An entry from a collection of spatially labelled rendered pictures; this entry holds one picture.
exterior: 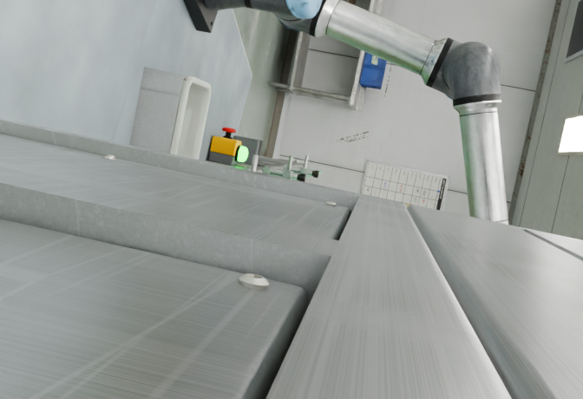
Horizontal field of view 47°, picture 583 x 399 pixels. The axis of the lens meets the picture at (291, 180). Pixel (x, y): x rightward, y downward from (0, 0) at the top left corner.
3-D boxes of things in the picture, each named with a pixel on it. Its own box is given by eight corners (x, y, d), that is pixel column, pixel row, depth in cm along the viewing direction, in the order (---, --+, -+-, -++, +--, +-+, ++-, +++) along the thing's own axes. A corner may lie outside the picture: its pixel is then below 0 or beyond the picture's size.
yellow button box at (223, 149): (206, 160, 186) (232, 165, 185) (211, 133, 186) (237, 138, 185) (212, 160, 193) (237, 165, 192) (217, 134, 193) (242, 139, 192)
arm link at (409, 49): (278, -43, 150) (509, 55, 142) (290, -24, 165) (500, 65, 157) (256, 8, 151) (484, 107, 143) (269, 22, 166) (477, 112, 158)
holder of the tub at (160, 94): (117, 211, 128) (156, 219, 127) (144, 67, 126) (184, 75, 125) (147, 204, 145) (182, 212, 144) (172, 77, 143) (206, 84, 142)
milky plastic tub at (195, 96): (124, 184, 127) (167, 193, 126) (146, 66, 126) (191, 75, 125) (153, 180, 145) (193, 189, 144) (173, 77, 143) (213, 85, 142)
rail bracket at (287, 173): (260, 173, 203) (304, 183, 202) (265, 150, 203) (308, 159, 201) (262, 173, 207) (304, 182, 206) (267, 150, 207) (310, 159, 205)
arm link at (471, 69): (503, 29, 132) (528, 277, 132) (495, 39, 143) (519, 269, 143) (442, 36, 134) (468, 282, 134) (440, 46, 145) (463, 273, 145)
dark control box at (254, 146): (227, 159, 214) (253, 165, 213) (232, 134, 213) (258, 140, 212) (233, 159, 222) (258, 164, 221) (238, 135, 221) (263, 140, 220)
